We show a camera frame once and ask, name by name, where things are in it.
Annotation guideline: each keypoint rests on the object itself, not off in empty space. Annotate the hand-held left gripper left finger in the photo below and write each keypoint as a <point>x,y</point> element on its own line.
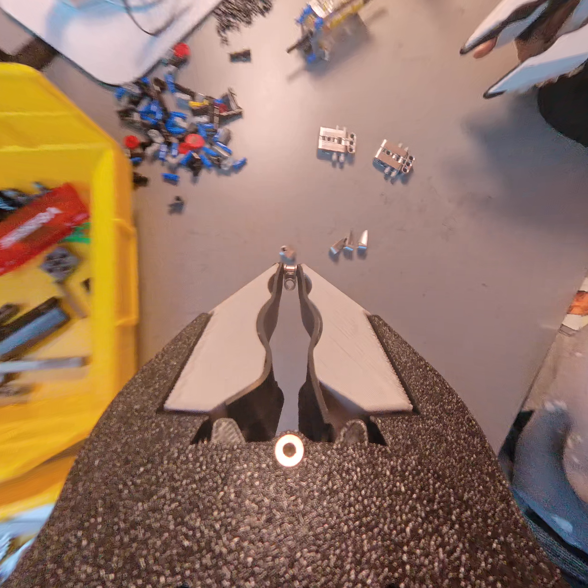
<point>225,367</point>

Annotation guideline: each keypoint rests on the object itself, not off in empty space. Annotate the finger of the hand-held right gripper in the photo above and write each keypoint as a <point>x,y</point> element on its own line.
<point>505,26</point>
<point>542,73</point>

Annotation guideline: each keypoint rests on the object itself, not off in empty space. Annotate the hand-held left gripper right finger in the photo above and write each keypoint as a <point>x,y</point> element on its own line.
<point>354,367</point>

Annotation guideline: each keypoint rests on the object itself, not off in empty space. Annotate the small grey connector piece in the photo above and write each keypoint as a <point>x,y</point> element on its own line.
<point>288,266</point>

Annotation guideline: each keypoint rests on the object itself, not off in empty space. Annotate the small grey block piece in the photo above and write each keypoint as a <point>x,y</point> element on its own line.
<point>337,246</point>

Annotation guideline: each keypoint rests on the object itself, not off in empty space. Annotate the small grey beam assembly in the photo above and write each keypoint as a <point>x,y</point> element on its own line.
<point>337,141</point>
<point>395,158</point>

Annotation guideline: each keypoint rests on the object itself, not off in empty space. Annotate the grey desk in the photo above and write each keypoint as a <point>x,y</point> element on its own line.
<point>441,276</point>

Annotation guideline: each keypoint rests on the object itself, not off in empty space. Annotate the yellow bin with black parts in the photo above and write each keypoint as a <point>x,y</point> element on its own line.
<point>115,276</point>

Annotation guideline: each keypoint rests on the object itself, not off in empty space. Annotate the clear yellow gear assembly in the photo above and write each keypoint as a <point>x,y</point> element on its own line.
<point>326,23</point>

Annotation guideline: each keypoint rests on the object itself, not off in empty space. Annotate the orange white box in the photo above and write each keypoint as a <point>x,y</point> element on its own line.
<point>576,308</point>

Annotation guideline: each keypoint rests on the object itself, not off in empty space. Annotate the red building part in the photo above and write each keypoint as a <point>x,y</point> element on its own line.
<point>37,225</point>

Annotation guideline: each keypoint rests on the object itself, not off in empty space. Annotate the pile of small coloured pieces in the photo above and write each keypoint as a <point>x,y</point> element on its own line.
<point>175,129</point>

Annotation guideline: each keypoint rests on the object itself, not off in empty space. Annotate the pile of black pins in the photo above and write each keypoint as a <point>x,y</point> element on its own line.
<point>241,14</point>

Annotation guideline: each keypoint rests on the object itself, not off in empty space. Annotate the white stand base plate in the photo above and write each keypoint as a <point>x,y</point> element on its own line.
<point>92,46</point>

